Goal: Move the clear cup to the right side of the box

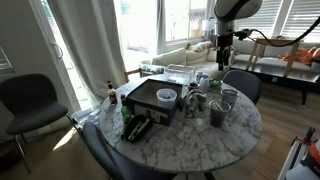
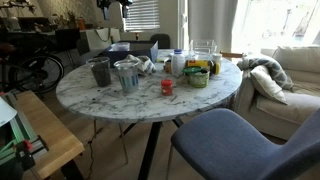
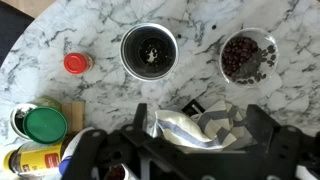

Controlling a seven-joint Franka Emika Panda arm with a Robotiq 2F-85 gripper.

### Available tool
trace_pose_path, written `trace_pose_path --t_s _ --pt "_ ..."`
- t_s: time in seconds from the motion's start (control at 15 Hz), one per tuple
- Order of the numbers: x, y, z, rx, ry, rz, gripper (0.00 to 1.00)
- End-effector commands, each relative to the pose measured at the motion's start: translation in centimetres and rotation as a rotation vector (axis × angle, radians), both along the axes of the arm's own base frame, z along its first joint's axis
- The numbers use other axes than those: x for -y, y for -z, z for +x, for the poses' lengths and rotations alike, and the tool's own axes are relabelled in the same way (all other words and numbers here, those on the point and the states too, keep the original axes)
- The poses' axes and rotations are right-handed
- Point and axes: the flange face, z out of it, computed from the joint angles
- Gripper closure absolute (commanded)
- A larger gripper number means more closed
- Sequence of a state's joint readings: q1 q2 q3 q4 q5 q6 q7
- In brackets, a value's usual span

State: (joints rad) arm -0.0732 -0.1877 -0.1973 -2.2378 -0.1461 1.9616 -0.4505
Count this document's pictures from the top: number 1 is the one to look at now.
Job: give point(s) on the small dark mug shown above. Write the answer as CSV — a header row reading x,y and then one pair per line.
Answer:
x,y
193,86

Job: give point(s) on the white plastic bottle blue cap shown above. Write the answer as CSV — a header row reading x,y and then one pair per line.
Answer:
x,y
204,83

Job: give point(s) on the dark grey chair left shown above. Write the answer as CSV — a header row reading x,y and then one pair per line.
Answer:
x,y
32,99

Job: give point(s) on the blue chair front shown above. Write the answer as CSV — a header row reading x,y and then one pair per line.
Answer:
x,y
117,166

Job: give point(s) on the beige sofa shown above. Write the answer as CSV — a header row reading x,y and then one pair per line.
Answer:
x,y
202,56

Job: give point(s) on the green lid container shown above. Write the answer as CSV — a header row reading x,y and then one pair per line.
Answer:
x,y
215,83

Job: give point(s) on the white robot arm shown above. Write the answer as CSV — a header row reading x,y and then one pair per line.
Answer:
x,y
226,12

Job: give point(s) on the dark blue cardboard box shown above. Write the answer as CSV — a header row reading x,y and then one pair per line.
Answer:
x,y
143,101

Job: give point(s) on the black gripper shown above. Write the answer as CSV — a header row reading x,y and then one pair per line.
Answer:
x,y
223,49

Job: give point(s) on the striped cloth towel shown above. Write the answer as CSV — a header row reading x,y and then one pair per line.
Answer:
x,y
192,102

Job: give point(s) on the red cap sauce bottle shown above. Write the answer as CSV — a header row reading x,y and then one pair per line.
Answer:
x,y
112,93

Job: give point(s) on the orange plush toy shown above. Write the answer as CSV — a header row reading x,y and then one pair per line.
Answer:
x,y
305,56

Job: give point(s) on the green glass bottle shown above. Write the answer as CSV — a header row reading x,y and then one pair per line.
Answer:
x,y
125,110

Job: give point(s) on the clear acrylic organizer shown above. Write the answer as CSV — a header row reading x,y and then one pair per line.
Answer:
x,y
179,73

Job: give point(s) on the black sunglasses case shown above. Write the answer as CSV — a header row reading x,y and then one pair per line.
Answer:
x,y
137,128

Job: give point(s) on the clear cup with coffee beans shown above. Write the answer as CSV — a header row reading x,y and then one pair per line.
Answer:
x,y
218,112

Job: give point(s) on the white curtain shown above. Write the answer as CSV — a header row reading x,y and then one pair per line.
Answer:
x,y
89,29

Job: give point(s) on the white plastic tub in box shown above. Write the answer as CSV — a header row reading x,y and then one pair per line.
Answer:
x,y
166,98

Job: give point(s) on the round marble table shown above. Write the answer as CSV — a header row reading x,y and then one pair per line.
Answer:
x,y
187,145

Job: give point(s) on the grey chair behind table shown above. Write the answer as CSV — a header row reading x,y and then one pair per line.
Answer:
x,y
247,83

